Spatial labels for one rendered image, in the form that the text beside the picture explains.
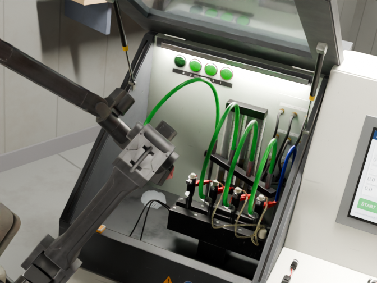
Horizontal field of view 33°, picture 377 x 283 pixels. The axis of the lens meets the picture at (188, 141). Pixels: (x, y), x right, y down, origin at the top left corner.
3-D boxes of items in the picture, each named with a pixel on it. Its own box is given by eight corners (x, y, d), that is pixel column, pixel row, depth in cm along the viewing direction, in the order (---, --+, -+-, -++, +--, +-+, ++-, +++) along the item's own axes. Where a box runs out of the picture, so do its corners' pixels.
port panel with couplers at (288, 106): (260, 173, 230) (276, 95, 216) (263, 169, 233) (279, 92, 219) (295, 184, 226) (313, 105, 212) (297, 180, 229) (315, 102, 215)
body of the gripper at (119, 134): (130, 128, 201) (114, 113, 197) (142, 137, 192) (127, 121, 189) (116, 144, 200) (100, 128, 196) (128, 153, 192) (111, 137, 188)
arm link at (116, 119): (90, 118, 191) (98, 121, 186) (105, 101, 193) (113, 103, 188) (105, 133, 195) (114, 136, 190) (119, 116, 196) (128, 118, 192)
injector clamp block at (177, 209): (164, 245, 222) (169, 209, 215) (175, 231, 230) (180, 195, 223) (256, 278, 212) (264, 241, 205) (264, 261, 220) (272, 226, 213)
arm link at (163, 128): (129, 145, 164) (155, 167, 165) (158, 112, 165) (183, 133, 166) (129, 147, 176) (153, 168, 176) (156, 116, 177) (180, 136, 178)
